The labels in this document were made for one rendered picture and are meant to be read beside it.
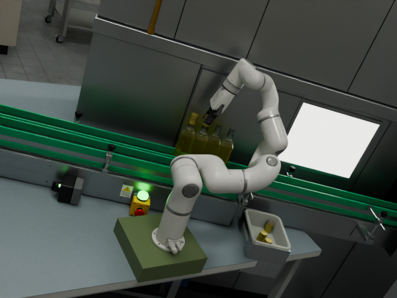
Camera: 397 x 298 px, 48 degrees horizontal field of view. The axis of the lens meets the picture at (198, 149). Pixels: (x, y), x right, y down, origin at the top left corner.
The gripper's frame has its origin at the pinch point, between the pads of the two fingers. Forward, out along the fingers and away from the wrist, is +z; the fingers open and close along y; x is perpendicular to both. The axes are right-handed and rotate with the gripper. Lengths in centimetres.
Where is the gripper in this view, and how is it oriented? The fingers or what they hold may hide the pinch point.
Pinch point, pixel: (208, 117)
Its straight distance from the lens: 188.2
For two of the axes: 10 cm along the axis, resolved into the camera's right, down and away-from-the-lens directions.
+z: -5.6, 7.4, 3.8
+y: 0.7, 4.9, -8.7
